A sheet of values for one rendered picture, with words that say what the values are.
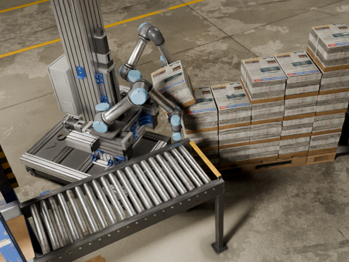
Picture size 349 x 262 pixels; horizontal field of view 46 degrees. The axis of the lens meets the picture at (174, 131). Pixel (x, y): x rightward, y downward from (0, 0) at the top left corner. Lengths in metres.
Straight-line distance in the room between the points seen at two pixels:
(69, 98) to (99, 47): 0.61
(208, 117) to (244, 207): 0.90
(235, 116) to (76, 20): 1.52
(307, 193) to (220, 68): 2.29
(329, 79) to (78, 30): 2.05
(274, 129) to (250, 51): 2.36
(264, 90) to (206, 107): 0.50
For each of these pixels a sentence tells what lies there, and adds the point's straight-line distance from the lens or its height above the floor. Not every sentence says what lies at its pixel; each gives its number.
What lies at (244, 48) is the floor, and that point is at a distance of 6.07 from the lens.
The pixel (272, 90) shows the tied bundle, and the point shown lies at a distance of 3.56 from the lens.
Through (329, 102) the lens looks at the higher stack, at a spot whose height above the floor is 0.74.
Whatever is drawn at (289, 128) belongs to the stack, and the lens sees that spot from 3.89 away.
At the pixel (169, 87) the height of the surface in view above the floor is 1.07.
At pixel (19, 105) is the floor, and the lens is 5.56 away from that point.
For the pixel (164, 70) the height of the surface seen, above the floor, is 1.06.
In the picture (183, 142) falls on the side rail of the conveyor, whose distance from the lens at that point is 3.27.
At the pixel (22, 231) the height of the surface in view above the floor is 0.80.
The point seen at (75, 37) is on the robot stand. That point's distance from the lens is 3.31.
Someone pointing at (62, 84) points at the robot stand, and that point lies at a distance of 3.64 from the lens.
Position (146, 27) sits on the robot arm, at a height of 1.36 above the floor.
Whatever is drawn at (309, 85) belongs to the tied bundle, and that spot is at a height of 0.95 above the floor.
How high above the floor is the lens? 2.99
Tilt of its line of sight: 40 degrees down
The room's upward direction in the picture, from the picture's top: 5 degrees counter-clockwise
